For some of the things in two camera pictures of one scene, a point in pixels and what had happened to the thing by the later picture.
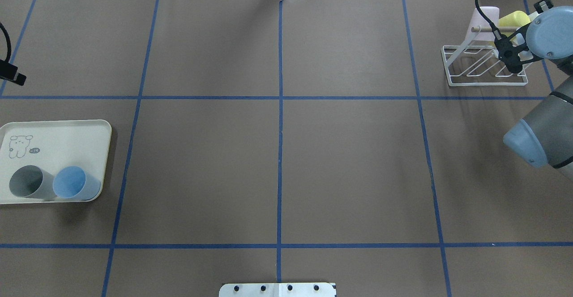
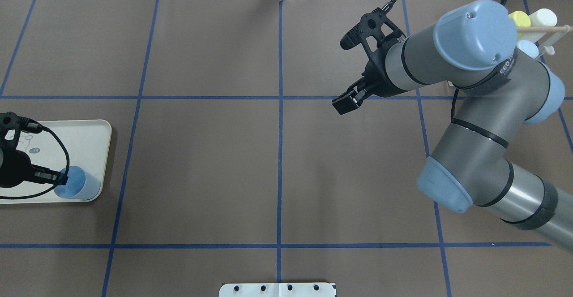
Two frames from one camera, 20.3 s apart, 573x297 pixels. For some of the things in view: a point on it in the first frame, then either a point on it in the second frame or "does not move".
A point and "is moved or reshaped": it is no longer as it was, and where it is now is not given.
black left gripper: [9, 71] to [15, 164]
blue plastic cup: [72, 182] is moved or reshaped
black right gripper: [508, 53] to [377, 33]
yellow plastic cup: [517, 19] does not move
